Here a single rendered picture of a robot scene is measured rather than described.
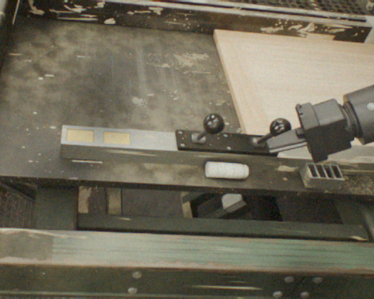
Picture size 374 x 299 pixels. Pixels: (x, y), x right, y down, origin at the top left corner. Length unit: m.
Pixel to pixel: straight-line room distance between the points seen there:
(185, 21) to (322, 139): 0.60
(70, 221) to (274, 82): 0.61
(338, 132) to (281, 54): 0.52
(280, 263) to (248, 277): 0.05
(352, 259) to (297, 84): 0.50
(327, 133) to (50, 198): 0.49
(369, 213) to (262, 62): 0.45
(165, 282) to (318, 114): 0.36
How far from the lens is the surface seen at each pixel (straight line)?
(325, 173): 0.98
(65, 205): 0.86
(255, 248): 0.78
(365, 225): 1.05
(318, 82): 1.24
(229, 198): 2.44
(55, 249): 0.71
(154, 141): 0.88
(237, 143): 0.92
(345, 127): 0.80
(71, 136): 0.87
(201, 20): 1.28
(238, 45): 1.26
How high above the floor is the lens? 2.01
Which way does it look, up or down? 32 degrees down
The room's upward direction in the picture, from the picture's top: 54 degrees counter-clockwise
